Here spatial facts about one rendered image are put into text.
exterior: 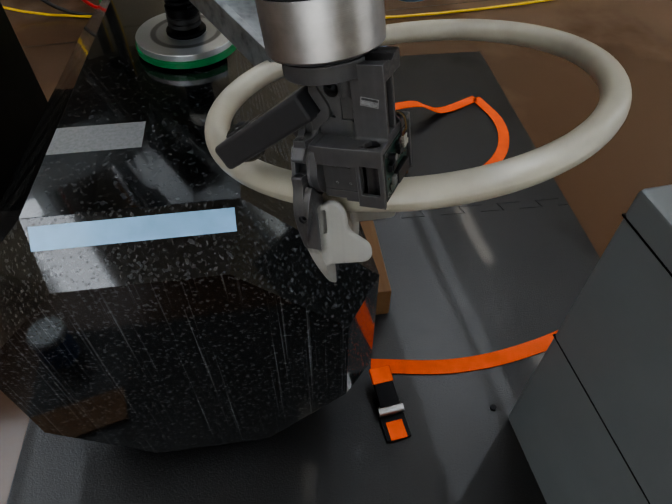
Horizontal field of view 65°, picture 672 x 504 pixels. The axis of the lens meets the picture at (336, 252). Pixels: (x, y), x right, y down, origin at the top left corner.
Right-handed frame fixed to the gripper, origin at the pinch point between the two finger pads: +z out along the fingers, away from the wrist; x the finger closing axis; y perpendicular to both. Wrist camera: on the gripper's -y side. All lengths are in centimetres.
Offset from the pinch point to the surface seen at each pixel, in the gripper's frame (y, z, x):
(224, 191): -30.0, 9.9, 20.5
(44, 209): -53, 7, 6
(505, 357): 11, 95, 71
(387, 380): -17, 87, 48
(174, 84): -55, 3, 43
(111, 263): -42.8, 15.2, 5.1
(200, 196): -32.8, 9.7, 18.0
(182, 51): -56, -2, 49
